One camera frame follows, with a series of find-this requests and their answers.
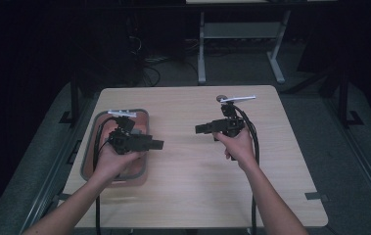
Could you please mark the black metal post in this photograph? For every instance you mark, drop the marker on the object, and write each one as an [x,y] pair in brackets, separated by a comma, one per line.
[74,98]
[343,98]

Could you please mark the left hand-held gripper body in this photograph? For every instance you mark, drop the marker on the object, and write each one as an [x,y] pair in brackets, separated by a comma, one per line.
[127,142]

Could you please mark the person's left hand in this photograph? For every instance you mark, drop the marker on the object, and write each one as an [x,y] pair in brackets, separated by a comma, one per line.
[111,161]

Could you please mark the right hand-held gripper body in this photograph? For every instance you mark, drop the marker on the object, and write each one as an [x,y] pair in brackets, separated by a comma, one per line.
[230,125]

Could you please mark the person's right hand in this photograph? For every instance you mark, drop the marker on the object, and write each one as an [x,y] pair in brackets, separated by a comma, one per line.
[240,148]

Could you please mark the white metal table frame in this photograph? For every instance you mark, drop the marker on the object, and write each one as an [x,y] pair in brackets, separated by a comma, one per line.
[238,30]

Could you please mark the grey tape strip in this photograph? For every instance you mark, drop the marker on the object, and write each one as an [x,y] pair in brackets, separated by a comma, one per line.
[63,197]
[316,196]

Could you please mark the pink basin grey rim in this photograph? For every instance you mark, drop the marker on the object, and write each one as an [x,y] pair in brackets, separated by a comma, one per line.
[142,124]

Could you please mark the black post foot bracket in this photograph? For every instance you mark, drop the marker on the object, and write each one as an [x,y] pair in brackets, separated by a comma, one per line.
[355,118]
[66,118]

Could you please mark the aluminium floor rail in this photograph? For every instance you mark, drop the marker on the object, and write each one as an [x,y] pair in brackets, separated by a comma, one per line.
[369,182]
[47,192]

